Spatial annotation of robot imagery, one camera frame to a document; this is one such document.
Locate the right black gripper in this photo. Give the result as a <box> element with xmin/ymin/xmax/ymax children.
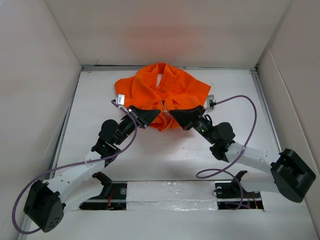
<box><xmin>169</xmin><ymin>105</ymin><xmax>217</xmax><ymax>145</ymax></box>

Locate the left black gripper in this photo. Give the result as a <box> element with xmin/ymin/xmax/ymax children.
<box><xmin>114</xmin><ymin>105</ymin><xmax>160</xmax><ymax>146</ymax></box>

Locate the orange zip jacket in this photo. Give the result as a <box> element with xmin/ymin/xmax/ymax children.
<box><xmin>114</xmin><ymin>62</ymin><xmax>211</xmax><ymax>132</ymax></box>

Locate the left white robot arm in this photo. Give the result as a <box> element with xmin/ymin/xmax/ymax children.
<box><xmin>23</xmin><ymin>105</ymin><xmax>161</xmax><ymax>233</ymax></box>

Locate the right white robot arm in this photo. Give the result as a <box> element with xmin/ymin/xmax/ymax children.
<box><xmin>169</xmin><ymin>105</ymin><xmax>316</xmax><ymax>203</ymax></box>

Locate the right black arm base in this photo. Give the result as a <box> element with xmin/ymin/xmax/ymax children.
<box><xmin>212</xmin><ymin>182</ymin><xmax>264</xmax><ymax>210</ymax></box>

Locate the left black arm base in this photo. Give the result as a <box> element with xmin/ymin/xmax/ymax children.
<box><xmin>79</xmin><ymin>172</ymin><xmax>128</xmax><ymax>211</ymax></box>

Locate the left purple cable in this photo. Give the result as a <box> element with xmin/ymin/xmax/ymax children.
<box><xmin>11</xmin><ymin>99</ymin><xmax>138</xmax><ymax>235</ymax></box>

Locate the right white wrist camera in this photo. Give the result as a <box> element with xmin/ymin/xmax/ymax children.
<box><xmin>206</xmin><ymin>94</ymin><xmax>216</xmax><ymax>111</ymax></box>

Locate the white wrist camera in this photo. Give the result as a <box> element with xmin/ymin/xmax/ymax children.
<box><xmin>115</xmin><ymin>94</ymin><xmax>125</xmax><ymax>106</ymax></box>
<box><xmin>206</xmin><ymin>94</ymin><xmax>216</xmax><ymax>111</ymax></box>

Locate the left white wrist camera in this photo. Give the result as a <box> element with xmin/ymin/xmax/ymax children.
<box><xmin>115</xmin><ymin>94</ymin><xmax>125</xmax><ymax>106</ymax></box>

